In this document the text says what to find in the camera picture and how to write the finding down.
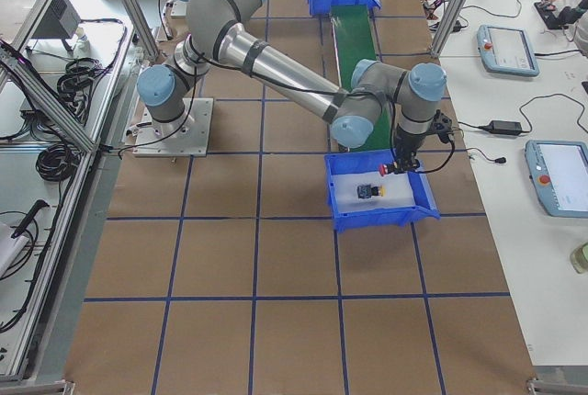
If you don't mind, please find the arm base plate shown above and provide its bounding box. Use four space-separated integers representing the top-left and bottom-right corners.
131 97 214 157

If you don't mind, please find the green conveyor belt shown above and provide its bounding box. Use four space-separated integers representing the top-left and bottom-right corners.
329 6 404 152

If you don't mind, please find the teach pendant far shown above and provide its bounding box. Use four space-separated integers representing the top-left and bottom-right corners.
477 25 539 77

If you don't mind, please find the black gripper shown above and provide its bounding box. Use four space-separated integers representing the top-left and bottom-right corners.
392 126 425 173

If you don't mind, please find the yellow push button switch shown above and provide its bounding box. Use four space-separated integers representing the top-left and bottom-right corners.
356 184 385 199

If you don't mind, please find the blue right plastic bin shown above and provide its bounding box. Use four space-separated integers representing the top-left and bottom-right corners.
324 150 440 232

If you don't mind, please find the aluminium frame post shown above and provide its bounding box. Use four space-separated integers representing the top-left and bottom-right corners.
430 0 466 58

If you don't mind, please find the teach pendant near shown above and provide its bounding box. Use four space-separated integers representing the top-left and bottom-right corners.
525 140 587 218

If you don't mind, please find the red push button switch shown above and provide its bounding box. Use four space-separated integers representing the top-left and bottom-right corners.
379 162 405 176

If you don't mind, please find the black power adapter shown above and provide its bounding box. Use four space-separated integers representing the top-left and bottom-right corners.
488 120 524 136

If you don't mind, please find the teach pendant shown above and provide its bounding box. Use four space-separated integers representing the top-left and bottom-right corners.
477 25 539 77
525 140 587 218

